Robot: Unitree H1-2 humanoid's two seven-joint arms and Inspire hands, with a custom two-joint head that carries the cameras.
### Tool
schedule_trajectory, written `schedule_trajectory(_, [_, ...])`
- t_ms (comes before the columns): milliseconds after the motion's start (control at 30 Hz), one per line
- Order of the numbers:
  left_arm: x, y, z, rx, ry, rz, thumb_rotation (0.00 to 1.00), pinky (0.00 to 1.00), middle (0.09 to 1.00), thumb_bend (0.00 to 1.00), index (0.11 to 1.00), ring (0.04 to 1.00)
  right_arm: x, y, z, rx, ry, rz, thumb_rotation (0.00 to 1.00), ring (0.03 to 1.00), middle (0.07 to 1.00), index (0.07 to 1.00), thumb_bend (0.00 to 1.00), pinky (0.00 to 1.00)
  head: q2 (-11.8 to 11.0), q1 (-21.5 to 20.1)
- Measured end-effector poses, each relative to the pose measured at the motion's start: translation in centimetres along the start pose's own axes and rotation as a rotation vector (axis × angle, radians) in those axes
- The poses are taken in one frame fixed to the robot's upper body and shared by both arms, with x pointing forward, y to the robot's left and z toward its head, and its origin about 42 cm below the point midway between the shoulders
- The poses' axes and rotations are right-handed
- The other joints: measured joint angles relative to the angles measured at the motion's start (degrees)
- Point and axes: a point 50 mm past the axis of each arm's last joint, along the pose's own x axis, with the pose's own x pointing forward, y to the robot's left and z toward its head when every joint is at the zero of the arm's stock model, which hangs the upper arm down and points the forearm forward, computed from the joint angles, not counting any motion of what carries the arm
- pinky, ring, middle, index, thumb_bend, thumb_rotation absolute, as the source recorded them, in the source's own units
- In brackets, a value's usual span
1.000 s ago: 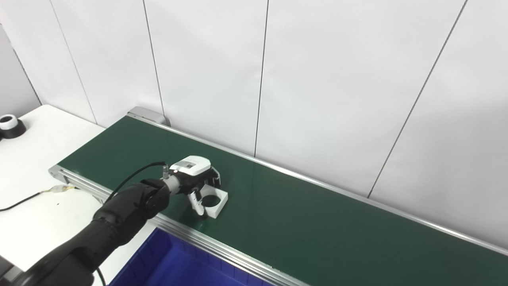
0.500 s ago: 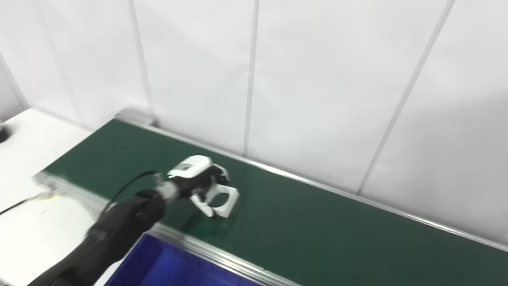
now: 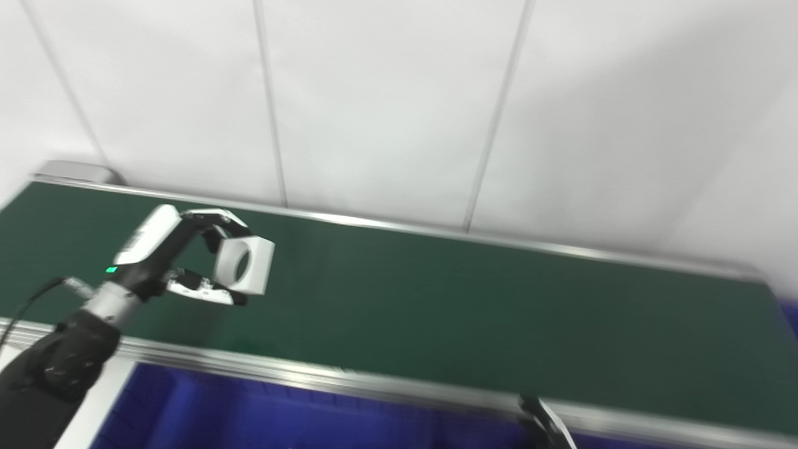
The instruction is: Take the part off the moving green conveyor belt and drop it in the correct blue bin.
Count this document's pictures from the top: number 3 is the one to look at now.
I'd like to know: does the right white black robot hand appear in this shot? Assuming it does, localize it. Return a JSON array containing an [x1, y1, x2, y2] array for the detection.
[[517, 393, 579, 449]]

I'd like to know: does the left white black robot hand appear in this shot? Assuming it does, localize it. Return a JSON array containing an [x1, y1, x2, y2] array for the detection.
[[111, 204, 254, 307]]

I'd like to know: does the white square part round hole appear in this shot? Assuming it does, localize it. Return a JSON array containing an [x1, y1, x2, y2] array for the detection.
[[211, 235, 276, 296]]

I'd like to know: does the grey conveyor end cover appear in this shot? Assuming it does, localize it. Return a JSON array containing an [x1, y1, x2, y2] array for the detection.
[[31, 160, 124, 187]]

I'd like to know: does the blue plastic bin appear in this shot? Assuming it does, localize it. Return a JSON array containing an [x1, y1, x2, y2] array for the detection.
[[778, 302, 798, 342], [89, 360, 531, 449]]

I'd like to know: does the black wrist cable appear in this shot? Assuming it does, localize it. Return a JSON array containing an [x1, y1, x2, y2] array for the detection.
[[0, 276, 95, 351]]

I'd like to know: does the green conveyor belt aluminium frame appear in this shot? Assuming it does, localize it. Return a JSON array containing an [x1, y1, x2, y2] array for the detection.
[[0, 175, 798, 449]]

